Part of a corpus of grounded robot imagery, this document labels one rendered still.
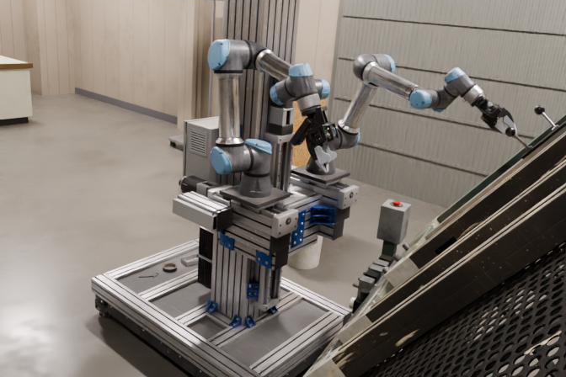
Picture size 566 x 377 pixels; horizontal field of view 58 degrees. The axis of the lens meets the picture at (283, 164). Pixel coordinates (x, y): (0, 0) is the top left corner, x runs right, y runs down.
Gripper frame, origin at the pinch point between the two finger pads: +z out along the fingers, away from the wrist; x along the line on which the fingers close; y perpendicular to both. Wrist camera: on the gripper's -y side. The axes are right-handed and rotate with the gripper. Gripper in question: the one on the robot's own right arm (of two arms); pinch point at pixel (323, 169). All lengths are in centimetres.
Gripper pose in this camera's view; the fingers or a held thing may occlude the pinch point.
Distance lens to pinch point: 170.2
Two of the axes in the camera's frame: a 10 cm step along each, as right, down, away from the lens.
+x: 6.4, -1.8, 7.5
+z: 2.8, 9.6, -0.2
